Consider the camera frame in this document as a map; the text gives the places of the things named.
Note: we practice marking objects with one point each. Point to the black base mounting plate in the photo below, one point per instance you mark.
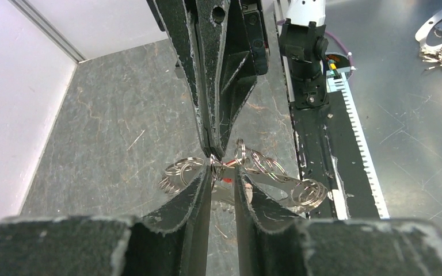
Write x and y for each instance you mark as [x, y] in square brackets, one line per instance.
[327, 152]

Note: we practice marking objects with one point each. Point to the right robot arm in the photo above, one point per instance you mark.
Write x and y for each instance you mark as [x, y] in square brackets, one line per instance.
[302, 42]

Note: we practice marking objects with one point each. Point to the white toothed cable duct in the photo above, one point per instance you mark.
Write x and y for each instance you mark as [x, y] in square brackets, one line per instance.
[342, 85]

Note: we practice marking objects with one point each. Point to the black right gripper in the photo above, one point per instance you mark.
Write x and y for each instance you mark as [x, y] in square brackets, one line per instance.
[233, 49]

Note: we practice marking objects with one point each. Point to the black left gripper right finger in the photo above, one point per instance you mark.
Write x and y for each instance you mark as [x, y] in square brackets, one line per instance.
[272, 240]

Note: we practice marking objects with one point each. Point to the red plastic tag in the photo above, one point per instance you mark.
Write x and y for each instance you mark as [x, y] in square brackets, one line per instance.
[228, 172]

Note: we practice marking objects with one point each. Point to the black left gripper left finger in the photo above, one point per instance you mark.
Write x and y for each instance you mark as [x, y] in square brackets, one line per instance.
[171, 240]

